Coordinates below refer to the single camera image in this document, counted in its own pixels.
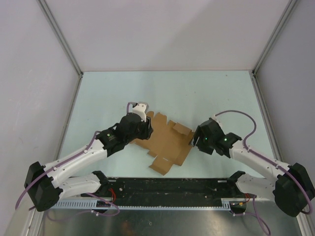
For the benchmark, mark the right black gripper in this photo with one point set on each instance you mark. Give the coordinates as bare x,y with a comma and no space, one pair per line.
199,132

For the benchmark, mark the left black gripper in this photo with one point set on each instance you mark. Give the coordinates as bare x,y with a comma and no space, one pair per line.
147,129

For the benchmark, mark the brown cardboard box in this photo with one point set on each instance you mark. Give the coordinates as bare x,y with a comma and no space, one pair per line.
169,143

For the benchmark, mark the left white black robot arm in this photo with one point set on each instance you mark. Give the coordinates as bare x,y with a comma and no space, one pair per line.
49,183

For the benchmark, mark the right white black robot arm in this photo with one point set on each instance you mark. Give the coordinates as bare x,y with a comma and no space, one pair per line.
288,186

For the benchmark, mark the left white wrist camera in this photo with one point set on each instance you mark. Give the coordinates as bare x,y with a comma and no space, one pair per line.
139,108

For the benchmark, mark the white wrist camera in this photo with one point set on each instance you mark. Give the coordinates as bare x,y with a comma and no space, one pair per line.
214,117
139,108

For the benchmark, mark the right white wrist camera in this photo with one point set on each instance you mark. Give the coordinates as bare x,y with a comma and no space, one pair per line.
214,117

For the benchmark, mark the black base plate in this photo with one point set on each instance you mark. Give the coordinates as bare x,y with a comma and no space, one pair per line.
118,187

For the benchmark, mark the grey slotted cable duct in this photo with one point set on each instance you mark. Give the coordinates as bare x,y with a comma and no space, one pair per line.
91,203

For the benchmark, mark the right aluminium frame post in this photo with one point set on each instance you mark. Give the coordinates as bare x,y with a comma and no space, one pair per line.
282,22

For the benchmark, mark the aluminium frame post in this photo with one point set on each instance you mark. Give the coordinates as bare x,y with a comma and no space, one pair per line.
47,12
282,22

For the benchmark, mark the left aluminium frame post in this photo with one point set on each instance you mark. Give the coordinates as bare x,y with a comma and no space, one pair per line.
47,12

